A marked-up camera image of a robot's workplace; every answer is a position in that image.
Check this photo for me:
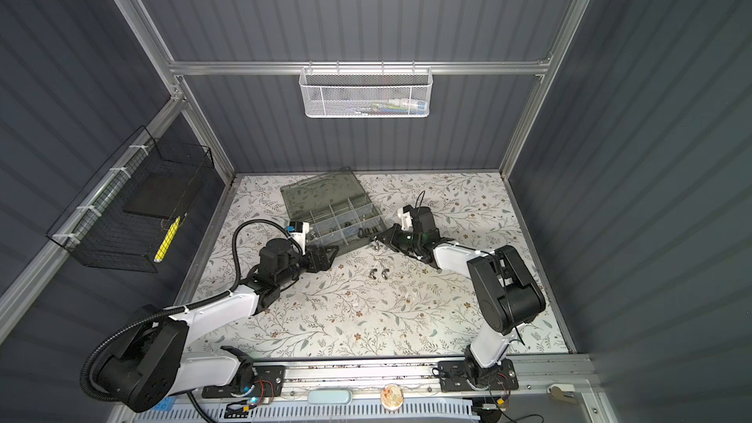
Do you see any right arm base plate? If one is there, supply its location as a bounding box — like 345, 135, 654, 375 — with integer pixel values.
432, 358, 519, 393

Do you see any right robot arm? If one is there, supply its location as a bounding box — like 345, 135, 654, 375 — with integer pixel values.
375, 205, 546, 370

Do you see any black wire basket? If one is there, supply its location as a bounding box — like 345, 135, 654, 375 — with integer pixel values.
47, 130, 215, 273

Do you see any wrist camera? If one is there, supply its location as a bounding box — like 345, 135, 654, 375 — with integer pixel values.
399, 206, 412, 231
287, 221, 311, 249

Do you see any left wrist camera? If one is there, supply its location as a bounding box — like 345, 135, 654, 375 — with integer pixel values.
287, 221, 311, 249

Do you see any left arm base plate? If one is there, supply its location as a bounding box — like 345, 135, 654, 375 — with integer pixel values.
201, 365, 286, 400

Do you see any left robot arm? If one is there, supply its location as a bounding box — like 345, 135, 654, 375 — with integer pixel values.
80, 238, 339, 412

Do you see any black corrugated cable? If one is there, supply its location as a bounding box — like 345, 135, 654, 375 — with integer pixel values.
78, 218, 295, 403

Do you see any grey compartment organizer box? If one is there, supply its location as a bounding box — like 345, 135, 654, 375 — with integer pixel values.
281, 168, 386, 256

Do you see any white wire mesh basket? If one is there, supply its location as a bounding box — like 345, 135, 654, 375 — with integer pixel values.
299, 68, 434, 119

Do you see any floral table mat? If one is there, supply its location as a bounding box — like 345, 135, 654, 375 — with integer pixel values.
196, 171, 570, 360

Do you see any black hex bolt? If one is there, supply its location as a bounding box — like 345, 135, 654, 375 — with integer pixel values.
358, 227, 379, 238

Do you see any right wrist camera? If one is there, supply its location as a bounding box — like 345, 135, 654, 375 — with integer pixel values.
399, 206, 412, 231

